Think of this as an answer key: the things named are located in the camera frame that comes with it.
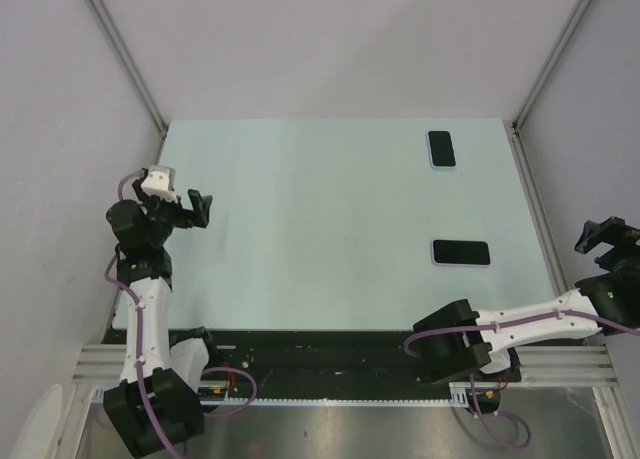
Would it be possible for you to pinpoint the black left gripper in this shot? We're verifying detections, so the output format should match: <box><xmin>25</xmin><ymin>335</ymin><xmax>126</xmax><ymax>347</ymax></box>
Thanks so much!
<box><xmin>133</xmin><ymin>180</ymin><xmax>210</xmax><ymax>247</ymax></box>

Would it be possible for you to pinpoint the phone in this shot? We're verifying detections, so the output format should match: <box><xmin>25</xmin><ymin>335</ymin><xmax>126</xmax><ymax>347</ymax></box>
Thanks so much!
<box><xmin>431</xmin><ymin>239</ymin><xmax>491</xmax><ymax>267</ymax></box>
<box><xmin>426</xmin><ymin>131</ymin><xmax>456</xmax><ymax>169</ymax></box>

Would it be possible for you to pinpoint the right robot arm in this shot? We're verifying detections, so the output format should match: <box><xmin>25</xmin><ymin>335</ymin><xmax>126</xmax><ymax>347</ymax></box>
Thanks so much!
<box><xmin>403</xmin><ymin>217</ymin><xmax>639</xmax><ymax>384</ymax></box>

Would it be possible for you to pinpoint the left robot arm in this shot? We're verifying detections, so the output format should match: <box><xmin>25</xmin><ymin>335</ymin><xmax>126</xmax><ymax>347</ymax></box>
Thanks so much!
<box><xmin>104</xmin><ymin>170</ymin><xmax>221</xmax><ymax>458</ymax></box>

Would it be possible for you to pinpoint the phone in blue case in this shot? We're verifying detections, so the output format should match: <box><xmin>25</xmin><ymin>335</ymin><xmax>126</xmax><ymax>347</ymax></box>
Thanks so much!
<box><xmin>426</xmin><ymin>131</ymin><xmax>456</xmax><ymax>169</ymax></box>

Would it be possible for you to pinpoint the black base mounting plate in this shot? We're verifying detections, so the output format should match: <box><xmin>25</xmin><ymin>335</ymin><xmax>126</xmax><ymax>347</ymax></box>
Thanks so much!
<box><xmin>102</xmin><ymin>328</ymin><xmax>522</xmax><ymax>399</ymax></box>

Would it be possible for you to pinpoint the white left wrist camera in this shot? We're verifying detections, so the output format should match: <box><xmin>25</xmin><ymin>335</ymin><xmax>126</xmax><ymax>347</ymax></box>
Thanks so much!
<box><xmin>141</xmin><ymin>165</ymin><xmax>179</xmax><ymax>203</ymax></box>

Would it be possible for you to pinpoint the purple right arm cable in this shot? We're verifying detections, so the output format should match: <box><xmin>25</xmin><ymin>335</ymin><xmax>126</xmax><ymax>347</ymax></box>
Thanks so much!
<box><xmin>403</xmin><ymin>311</ymin><xmax>640</xmax><ymax>449</ymax></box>

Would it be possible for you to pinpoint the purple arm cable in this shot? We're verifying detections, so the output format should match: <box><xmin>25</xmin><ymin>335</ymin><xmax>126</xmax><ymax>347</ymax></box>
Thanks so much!
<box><xmin>102</xmin><ymin>172</ymin><xmax>259</xmax><ymax>455</ymax></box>
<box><xmin>403</xmin><ymin>311</ymin><xmax>640</xmax><ymax>449</ymax></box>

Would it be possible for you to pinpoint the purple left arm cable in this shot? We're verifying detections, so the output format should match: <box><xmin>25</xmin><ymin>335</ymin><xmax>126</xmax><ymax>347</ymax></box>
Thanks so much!
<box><xmin>102</xmin><ymin>172</ymin><xmax>259</xmax><ymax>455</ymax></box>

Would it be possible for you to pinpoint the aluminium front rail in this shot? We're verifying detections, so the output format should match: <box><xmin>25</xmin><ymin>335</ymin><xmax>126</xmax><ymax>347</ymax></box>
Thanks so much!
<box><xmin>72</xmin><ymin>344</ymin><xmax>618</xmax><ymax>388</ymax></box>

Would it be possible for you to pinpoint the white slotted cable duct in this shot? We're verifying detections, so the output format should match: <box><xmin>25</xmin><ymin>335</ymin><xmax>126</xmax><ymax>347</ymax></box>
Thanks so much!
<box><xmin>91</xmin><ymin>385</ymin><xmax>473</xmax><ymax>409</ymax></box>

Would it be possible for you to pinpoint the left aluminium frame post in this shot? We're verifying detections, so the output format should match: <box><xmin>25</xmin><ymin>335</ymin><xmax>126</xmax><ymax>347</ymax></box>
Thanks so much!
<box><xmin>84</xmin><ymin>0</ymin><xmax>168</xmax><ymax>136</ymax></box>

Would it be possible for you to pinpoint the aluminium frame post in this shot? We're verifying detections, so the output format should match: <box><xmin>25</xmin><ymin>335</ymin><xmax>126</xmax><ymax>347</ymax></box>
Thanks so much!
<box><xmin>511</xmin><ymin>0</ymin><xmax>596</xmax><ymax>134</ymax></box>
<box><xmin>84</xmin><ymin>0</ymin><xmax>168</xmax><ymax>136</ymax></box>

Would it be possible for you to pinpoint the right aluminium frame post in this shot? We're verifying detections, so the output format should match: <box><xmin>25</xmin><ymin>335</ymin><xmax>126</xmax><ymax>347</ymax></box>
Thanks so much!
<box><xmin>511</xmin><ymin>0</ymin><xmax>596</xmax><ymax>134</ymax></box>

